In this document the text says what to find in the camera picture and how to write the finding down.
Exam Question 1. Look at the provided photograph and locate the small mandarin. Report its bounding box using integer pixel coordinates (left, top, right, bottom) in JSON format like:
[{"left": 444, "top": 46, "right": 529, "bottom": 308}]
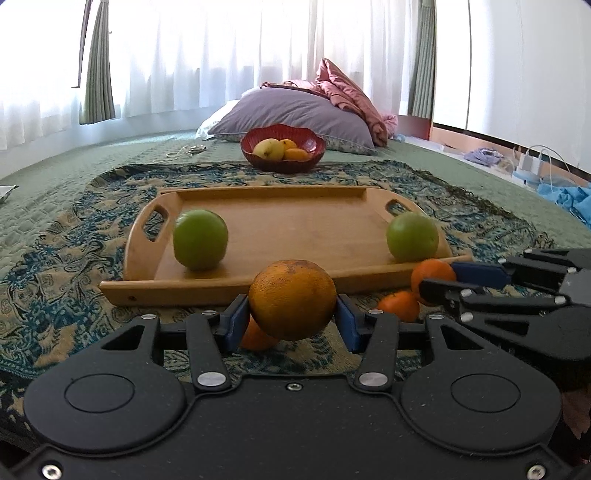
[
  {"left": 411, "top": 259, "right": 457, "bottom": 306},
  {"left": 239, "top": 317, "right": 280, "bottom": 351},
  {"left": 377, "top": 290, "right": 421, "bottom": 323}
]

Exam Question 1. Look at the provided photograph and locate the large orange fruit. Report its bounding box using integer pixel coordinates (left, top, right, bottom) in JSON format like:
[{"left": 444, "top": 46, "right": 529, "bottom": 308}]
[{"left": 249, "top": 260, "right": 338, "bottom": 341}]

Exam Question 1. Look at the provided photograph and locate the green quilted bedspread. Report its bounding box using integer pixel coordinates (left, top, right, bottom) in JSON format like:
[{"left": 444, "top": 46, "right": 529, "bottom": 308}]
[{"left": 1, "top": 133, "right": 590, "bottom": 273}]

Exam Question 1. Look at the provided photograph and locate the blue cloth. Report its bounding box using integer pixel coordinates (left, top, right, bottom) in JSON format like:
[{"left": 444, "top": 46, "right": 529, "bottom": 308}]
[{"left": 537, "top": 184, "right": 591, "bottom": 229}]

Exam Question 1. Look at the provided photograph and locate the lilac cloth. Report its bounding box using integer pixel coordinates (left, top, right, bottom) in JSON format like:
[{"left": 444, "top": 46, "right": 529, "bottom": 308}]
[{"left": 464, "top": 147, "right": 504, "bottom": 167}]

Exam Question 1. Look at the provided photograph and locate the right green apple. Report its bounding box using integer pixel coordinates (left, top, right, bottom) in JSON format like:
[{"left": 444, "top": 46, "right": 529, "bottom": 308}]
[{"left": 386, "top": 212, "right": 439, "bottom": 263}]

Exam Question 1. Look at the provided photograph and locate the green apple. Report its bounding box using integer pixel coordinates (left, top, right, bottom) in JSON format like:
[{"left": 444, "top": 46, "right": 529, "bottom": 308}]
[
  {"left": 172, "top": 209, "right": 229, "bottom": 271},
  {"left": 386, "top": 212, "right": 439, "bottom": 263}
]

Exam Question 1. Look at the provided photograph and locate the left green apple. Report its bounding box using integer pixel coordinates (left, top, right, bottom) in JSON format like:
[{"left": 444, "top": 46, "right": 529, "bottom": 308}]
[{"left": 172, "top": 209, "right": 229, "bottom": 271}]

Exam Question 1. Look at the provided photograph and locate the wooden serving tray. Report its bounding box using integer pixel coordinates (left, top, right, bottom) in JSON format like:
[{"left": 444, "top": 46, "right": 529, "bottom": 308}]
[{"left": 99, "top": 185, "right": 475, "bottom": 308}]

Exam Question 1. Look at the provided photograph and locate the purple pillow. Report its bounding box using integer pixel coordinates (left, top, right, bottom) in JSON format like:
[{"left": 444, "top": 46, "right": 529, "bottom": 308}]
[{"left": 195, "top": 88, "right": 377, "bottom": 155}]

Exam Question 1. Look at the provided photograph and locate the front orange in bowl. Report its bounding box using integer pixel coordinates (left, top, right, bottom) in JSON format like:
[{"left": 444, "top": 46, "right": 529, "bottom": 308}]
[{"left": 283, "top": 148, "right": 310, "bottom": 162}]

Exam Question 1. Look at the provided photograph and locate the orange in bowl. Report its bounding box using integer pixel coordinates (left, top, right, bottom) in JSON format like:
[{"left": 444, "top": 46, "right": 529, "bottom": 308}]
[
  {"left": 280, "top": 139, "right": 297, "bottom": 150},
  {"left": 283, "top": 148, "right": 310, "bottom": 162}
]

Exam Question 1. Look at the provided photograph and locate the right green curtain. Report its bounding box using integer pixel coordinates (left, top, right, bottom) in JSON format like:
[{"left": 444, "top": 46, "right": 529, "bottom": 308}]
[{"left": 408, "top": 1, "right": 436, "bottom": 120}]

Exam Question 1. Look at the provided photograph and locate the green curtain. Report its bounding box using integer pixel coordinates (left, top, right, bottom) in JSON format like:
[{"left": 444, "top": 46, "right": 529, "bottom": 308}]
[
  {"left": 78, "top": 1, "right": 116, "bottom": 125},
  {"left": 408, "top": 1, "right": 436, "bottom": 120}
]

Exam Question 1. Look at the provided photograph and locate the pink blanket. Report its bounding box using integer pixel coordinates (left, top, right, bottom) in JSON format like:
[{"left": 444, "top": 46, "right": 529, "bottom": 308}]
[{"left": 260, "top": 58, "right": 399, "bottom": 147}]

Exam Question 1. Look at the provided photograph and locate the rear orange in bowl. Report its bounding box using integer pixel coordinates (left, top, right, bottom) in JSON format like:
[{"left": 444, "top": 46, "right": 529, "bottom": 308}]
[{"left": 280, "top": 139, "right": 297, "bottom": 150}]

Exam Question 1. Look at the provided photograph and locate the red fruit bowl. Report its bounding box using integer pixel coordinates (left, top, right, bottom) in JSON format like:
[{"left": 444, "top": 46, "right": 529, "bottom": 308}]
[{"left": 240, "top": 124, "right": 327, "bottom": 174}]

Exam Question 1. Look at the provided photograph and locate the left green curtain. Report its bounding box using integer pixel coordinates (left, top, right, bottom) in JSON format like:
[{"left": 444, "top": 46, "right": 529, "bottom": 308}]
[{"left": 78, "top": 1, "right": 116, "bottom": 125}]

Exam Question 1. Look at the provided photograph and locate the yellow mango in bowl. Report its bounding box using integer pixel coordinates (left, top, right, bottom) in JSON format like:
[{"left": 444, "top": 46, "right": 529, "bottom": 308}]
[{"left": 252, "top": 138, "right": 284, "bottom": 161}]

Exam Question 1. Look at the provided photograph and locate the white sheer curtain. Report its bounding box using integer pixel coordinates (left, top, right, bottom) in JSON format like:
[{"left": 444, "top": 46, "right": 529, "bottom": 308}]
[{"left": 0, "top": 0, "right": 423, "bottom": 151}]

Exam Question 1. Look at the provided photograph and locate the white charger with cable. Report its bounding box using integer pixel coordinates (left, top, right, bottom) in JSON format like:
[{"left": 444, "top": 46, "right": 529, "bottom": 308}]
[{"left": 512, "top": 144, "right": 575, "bottom": 190}]

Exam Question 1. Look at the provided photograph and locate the white cord on bed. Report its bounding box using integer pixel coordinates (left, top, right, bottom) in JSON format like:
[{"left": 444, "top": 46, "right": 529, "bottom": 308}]
[{"left": 164, "top": 143, "right": 209, "bottom": 159}]

